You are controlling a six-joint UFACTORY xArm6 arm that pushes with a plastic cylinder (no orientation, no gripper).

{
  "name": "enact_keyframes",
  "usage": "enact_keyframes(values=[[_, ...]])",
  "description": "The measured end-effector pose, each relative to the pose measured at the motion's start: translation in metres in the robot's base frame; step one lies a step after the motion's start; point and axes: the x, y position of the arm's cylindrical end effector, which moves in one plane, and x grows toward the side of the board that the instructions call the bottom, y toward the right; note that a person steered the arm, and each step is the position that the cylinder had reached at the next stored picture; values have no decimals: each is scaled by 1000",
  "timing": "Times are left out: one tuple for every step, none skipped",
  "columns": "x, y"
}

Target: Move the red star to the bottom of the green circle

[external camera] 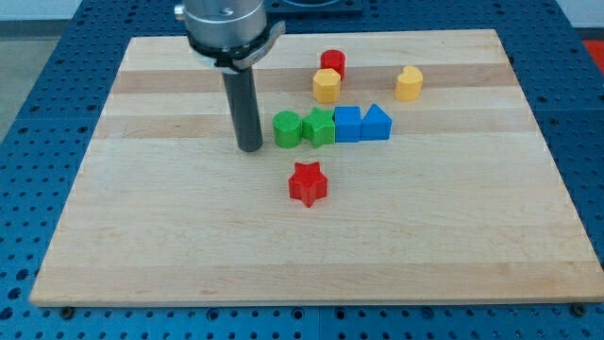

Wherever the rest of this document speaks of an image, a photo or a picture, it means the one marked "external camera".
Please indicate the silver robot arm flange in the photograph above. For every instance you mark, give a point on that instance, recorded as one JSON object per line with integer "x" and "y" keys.
{"x": 228, "y": 35}

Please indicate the wooden board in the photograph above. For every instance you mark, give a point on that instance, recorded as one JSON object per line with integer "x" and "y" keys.
{"x": 463, "y": 204}

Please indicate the red star block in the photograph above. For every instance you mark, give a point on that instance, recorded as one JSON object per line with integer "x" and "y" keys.
{"x": 307, "y": 183}

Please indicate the yellow hexagon block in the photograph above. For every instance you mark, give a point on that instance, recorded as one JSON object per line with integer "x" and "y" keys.
{"x": 326, "y": 86}

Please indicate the blue cube block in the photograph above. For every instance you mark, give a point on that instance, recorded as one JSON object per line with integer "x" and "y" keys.
{"x": 347, "y": 121}

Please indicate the yellow heart block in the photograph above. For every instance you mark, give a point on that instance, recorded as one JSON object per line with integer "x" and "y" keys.
{"x": 409, "y": 84}

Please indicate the green cylinder block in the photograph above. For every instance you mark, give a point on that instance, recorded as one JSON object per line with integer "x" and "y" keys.
{"x": 287, "y": 126}

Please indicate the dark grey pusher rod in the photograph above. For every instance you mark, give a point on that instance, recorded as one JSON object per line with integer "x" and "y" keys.
{"x": 244, "y": 110}

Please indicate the blue triangle block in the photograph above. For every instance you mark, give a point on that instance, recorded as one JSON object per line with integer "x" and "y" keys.
{"x": 376, "y": 124}

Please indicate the red cylinder block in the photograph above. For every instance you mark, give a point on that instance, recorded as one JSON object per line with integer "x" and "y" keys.
{"x": 333, "y": 59}

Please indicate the green star block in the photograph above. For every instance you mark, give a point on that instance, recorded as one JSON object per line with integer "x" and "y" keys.
{"x": 318, "y": 127}

